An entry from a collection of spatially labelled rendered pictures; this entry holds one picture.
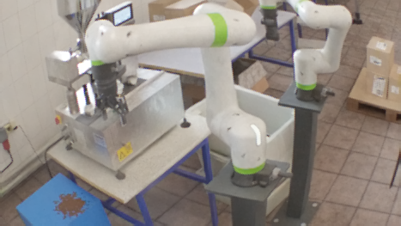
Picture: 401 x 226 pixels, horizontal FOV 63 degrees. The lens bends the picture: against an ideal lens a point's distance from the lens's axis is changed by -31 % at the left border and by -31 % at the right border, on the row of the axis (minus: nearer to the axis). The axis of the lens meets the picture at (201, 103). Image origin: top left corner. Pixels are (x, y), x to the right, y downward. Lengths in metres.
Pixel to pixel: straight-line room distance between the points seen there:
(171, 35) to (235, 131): 0.46
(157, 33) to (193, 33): 0.11
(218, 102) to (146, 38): 0.51
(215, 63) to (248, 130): 0.25
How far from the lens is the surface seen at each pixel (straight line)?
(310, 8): 1.81
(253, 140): 1.55
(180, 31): 1.27
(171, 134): 2.36
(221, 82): 1.60
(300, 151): 2.39
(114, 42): 1.18
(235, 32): 1.35
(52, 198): 2.33
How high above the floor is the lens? 1.99
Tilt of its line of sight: 28 degrees down
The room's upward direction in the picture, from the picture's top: 7 degrees counter-clockwise
